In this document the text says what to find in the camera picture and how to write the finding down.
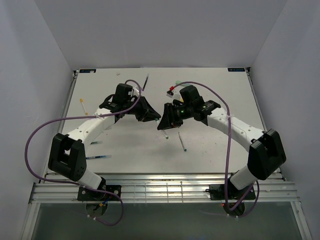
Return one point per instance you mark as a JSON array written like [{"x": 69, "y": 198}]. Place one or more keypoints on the blue corner label right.
[{"x": 236, "y": 69}]

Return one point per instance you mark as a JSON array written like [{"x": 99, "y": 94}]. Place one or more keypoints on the dark purple pen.
[{"x": 146, "y": 81}]

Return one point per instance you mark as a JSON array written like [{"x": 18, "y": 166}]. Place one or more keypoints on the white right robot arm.
[{"x": 265, "y": 149}]

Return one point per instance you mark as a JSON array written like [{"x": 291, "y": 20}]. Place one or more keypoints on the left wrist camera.
[{"x": 135, "y": 91}]

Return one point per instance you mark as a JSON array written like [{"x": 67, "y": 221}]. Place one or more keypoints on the teal gel pen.
[{"x": 96, "y": 142}]

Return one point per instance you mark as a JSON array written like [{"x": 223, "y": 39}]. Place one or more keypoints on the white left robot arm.
[{"x": 68, "y": 151}]

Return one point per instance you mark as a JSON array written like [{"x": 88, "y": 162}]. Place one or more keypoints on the yellow capped white marker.
[{"x": 83, "y": 106}]

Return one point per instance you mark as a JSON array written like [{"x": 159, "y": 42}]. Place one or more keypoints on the teal capped white marker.
[{"x": 164, "y": 134}]

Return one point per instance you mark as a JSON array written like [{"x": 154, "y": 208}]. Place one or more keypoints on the blue gel pen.
[{"x": 98, "y": 157}]

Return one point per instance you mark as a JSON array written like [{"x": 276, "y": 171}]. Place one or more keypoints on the blue corner label left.
[{"x": 87, "y": 71}]

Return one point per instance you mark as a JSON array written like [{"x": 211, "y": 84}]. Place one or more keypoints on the blue corner label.
[
  {"x": 236, "y": 69},
  {"x": 87, "y": 71}
]

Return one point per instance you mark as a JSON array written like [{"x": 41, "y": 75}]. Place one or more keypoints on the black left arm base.
[{"x": 90, "y": 195}]

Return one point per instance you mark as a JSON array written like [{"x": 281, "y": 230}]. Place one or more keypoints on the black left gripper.
[{"x": 147, "y": 113}]

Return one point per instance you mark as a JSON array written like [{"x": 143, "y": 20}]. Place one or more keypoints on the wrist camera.
[
  {"x": 135, "y": 91},
  {"x": 173, "y": 94}
]

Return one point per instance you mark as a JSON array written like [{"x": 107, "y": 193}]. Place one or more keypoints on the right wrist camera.
[{"x": 173, "y": 94}]

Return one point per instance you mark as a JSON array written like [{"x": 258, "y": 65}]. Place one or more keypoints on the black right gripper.
[{"x": 168, "y": 120}]

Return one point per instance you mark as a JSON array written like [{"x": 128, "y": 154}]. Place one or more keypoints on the green capped white marker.
[{"x": 182, "y": 142}]

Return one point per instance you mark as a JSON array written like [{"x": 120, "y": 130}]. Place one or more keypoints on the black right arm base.
[{"x": 217, "y": 192}]

